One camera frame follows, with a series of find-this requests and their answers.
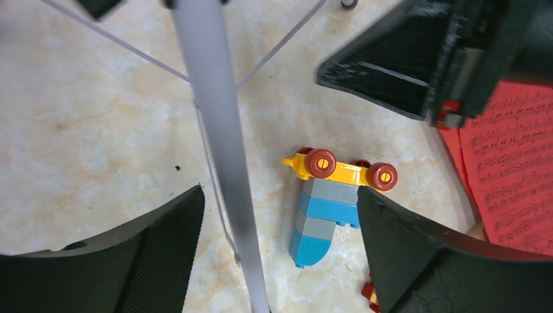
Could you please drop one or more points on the red owl toy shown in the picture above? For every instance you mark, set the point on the red owl toy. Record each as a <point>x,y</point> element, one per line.
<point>369,293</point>

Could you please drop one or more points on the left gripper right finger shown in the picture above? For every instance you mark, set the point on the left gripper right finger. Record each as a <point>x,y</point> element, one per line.
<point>419,265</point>

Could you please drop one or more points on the toy brick car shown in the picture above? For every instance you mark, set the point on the toy brick car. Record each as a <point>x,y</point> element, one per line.
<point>329,198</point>

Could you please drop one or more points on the red sheet music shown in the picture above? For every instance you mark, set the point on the red sheet music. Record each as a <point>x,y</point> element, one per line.
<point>504,159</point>

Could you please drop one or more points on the white music stand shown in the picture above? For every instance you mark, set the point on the white music stand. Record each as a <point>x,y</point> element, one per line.
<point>201,31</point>

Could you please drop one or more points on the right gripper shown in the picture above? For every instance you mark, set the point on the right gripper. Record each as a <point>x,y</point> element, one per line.
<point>392,62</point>

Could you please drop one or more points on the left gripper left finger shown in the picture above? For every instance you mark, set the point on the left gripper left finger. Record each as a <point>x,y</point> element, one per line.
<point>143,265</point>

